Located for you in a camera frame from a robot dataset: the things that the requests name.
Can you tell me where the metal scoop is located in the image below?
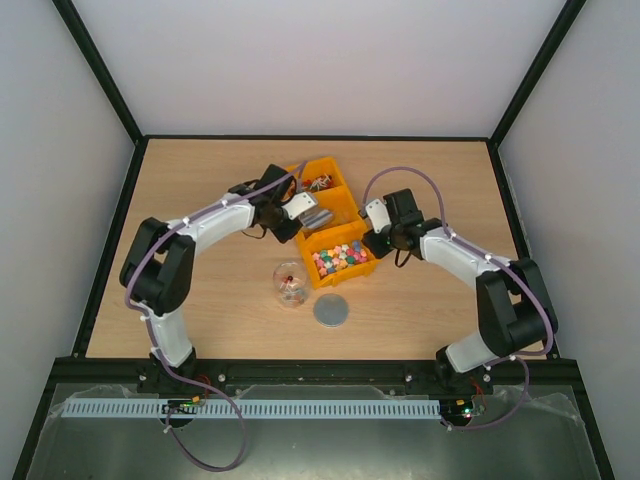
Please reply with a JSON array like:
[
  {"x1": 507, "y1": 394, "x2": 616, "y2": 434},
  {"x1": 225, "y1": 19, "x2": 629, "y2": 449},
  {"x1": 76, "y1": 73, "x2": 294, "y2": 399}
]
[{"x1": 299, "y1": 207, "x2": 334, "y2": 231}]

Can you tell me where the yellow bin with colourful candies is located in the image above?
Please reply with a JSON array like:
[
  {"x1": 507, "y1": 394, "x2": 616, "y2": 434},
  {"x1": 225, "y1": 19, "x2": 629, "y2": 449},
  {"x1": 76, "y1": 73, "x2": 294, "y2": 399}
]
[{"x1": 295, "y1": 220, "x2": 379, "y2": 289}]

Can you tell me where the yellow bin with lollipops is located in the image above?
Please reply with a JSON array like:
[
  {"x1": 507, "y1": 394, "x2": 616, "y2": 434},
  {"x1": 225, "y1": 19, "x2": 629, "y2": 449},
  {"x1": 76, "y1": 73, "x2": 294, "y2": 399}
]
[{"x1": 294, "y1": 156, "x2": 346, "y2": 193}]

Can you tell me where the yellow bin with gummies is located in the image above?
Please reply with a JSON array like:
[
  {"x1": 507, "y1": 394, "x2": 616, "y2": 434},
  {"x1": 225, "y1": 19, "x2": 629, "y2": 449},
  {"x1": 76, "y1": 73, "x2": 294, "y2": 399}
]
[{"x1": 294, "y1": 186, "x2": 366, "y2": 241}]

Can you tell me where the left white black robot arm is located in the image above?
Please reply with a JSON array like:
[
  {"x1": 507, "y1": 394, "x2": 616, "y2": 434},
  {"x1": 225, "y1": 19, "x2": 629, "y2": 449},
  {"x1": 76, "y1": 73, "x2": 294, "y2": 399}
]
[{"x1": 119, "y1": 164, "x2": 317, "y2": 378}]

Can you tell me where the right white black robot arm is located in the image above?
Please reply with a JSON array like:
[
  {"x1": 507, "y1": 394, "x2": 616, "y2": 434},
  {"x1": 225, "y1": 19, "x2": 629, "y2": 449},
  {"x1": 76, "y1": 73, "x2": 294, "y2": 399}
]
[{"x1": 362, "y1": 189, "x2": 558, "y2": 392}]

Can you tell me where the clear plastic jar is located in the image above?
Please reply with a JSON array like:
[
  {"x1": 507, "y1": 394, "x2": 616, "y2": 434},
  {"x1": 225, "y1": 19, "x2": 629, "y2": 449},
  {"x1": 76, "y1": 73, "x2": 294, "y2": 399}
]
[{"x1": 272, "y1": 260, "x2": 308, "y2": 308}]

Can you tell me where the grey round jar lid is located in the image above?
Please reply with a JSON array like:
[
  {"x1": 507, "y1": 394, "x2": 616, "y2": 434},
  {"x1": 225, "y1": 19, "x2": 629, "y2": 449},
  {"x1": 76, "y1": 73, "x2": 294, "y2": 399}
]
[{"x1": 313, "y1": 294, "x2": 349, "y2": 328}]

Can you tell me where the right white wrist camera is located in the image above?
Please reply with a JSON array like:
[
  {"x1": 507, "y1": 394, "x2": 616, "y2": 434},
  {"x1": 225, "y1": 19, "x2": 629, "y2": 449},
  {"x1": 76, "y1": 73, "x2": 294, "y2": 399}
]
[{"x1": 364, "y1": 198, "x2": 391, "y2": 234}]

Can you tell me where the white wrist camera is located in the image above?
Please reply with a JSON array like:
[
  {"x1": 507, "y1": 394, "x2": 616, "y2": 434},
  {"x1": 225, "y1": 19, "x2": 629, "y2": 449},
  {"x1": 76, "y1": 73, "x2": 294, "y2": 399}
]
[
  {"x1": 282, "y1": 191, "x2": 318, "y2": 220},
  {"x1": 364, "y1": 198, "x2": 391, "y2": 234}
]

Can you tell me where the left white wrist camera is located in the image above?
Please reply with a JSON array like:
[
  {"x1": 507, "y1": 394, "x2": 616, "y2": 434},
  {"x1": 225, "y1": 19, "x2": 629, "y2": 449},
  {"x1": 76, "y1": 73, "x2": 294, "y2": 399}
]
[{"x1": 282, "y1": 191, "x2": 318, "y2": 220}]

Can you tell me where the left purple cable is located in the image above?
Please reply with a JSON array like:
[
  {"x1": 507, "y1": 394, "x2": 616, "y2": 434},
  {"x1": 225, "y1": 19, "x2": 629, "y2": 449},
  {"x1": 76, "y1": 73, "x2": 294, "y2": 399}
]
[{"x1": 122, "y1": 159, "x2": 247, "y2": 471}]

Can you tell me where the purple cable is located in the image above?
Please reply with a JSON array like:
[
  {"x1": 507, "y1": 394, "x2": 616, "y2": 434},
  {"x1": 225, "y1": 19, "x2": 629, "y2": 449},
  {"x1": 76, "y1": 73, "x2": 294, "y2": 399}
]
[
  {"x1": 122, "y1": 159, "x2": 247, "y2": 471},
  {"x1": 361, "y1": 166, "x2": 557, "y2": 433}
]

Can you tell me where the black front mounting rail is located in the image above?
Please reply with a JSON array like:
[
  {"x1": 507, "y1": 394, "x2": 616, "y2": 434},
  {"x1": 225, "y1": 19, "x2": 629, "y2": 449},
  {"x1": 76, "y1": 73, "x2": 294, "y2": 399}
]
[{"x1": 51, "y1": 357, "x2": 581, "y2": 396}]

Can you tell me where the grey slotted cable duct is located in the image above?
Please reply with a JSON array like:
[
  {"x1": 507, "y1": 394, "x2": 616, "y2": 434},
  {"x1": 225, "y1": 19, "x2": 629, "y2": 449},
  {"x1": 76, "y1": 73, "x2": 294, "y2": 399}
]
[{"x1": 61, "y1": 398, "x2": 441, "y2": 420}]

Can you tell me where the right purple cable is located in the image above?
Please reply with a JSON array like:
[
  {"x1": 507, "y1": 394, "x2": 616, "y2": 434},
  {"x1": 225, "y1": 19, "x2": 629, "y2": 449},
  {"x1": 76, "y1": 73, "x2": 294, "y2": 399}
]
[{"x1": 361, "y1": 166, "x2": 557, "y2": 433}]

